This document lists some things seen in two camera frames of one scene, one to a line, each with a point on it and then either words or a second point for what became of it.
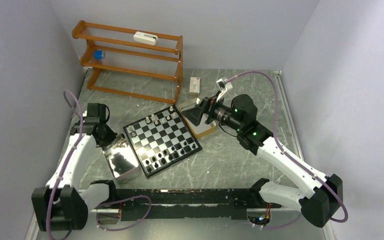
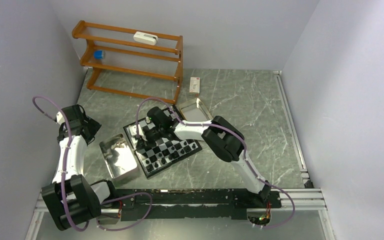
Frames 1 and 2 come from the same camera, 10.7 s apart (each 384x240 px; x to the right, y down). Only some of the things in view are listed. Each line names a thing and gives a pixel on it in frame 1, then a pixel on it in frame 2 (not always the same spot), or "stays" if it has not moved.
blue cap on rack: (98, 54) stays
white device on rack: (145, 38) stays
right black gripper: (208, 105) to (148, 142)
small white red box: (194, 88) stays
